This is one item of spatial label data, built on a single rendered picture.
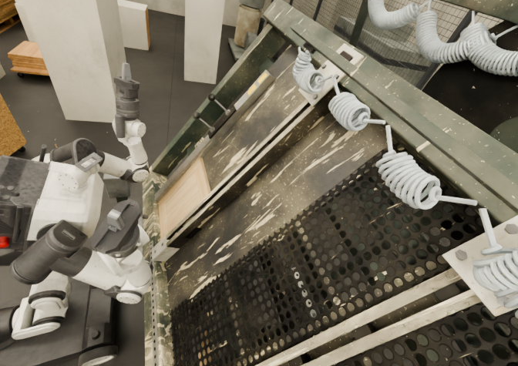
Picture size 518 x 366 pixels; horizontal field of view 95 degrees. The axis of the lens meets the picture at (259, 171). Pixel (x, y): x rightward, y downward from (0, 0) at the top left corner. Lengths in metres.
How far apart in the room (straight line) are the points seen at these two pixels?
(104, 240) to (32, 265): 0.35
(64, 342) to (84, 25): 2.70
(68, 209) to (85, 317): 1.20
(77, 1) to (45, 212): 2.49
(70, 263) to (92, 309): 1.16
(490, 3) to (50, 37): 3.33
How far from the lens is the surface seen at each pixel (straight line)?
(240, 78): 1.37
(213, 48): 4.73
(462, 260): 0.54
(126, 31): 6.02
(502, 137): 1.07
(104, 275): 0.98
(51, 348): 2.10
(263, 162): 0.88
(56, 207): 1.00
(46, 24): 3.37
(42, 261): 0.93
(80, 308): 2.12
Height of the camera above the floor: 2.09
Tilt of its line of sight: 42 degrees down
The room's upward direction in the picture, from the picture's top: 18 degrees clockwise
